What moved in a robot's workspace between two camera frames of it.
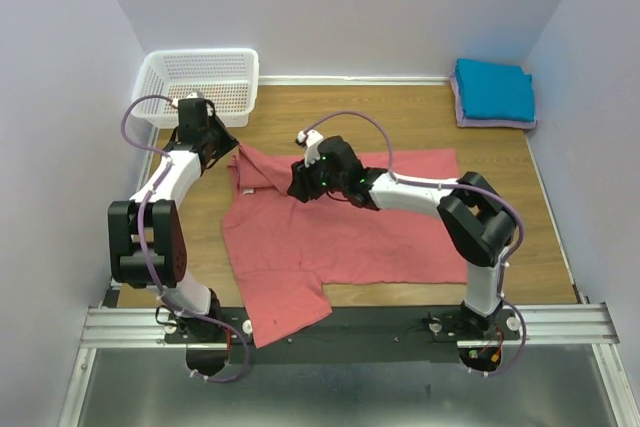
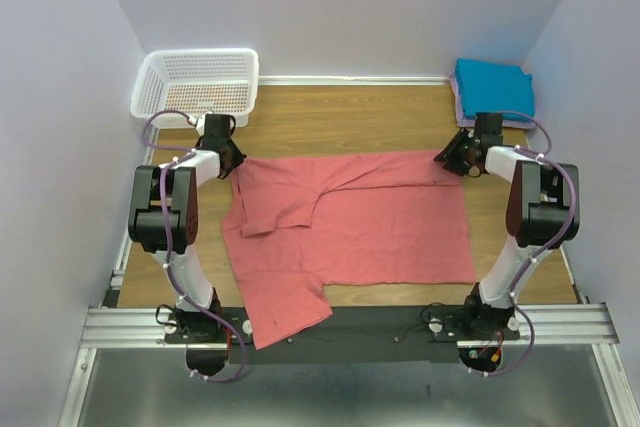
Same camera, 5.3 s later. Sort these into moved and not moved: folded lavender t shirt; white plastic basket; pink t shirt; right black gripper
Moved: right black gripper
Not moved: folded lavender t shirt; white plastic basket; pink t shirt
